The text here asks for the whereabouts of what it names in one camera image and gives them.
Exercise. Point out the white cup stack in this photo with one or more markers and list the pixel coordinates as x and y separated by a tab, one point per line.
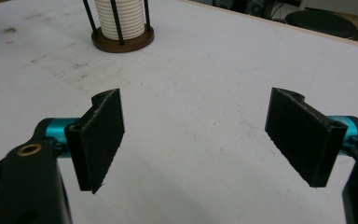
122	42

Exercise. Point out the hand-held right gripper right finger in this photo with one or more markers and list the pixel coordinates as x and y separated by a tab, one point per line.
301	133

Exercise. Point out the black round stool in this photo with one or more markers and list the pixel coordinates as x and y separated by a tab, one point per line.
321	23

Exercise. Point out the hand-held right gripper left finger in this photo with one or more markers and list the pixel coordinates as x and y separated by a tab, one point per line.
98	140

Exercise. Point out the stack of white ribbed cups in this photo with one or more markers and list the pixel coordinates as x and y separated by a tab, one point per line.
121	18

